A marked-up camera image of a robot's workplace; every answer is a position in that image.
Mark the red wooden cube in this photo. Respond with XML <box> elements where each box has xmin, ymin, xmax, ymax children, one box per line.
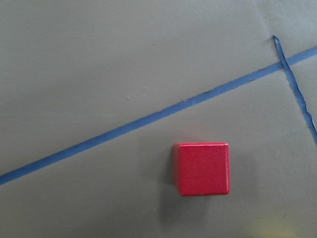
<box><xmin>172</xmin><ymin>142</ymin><xmax>230</xmax><ymax>196</ymax></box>

